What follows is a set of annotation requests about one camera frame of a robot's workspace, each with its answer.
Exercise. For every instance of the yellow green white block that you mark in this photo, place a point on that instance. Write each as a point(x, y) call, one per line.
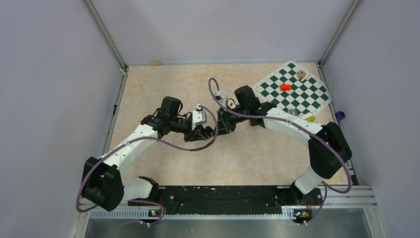
point(311, 118)

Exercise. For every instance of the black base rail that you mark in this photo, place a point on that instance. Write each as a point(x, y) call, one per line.
point(232, 200)

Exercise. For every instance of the green white chessboard mat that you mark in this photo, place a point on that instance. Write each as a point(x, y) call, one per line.
point(309, 96)

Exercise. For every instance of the red block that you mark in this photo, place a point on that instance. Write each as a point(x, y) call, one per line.
point(285, 87)

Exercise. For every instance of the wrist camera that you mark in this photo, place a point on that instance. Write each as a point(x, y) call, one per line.
point(222, 97)
point(199, 116)

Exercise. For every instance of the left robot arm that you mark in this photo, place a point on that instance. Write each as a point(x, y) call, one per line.
point(102, 182)

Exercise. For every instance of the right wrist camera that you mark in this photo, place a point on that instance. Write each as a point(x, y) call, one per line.
point(222, 97)

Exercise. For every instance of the cork on back edge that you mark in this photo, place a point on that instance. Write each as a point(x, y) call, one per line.
point(156, 63)

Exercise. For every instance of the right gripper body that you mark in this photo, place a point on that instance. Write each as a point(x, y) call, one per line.
point(229, 120)

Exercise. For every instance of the black earbud case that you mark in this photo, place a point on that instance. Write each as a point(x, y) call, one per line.
point(209, 131)

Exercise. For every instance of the black microphone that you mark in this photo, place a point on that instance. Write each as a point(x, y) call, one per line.
point(292, 112)

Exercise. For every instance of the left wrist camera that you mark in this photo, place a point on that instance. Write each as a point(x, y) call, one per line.
point(199, 116)

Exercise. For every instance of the small beige figurine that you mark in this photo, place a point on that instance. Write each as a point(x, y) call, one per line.
point(302, 75)

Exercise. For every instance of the purple object at right edge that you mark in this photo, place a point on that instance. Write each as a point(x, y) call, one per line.
point(339, 115)

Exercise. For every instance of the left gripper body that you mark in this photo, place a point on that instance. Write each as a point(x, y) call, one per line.
point(189, 137)

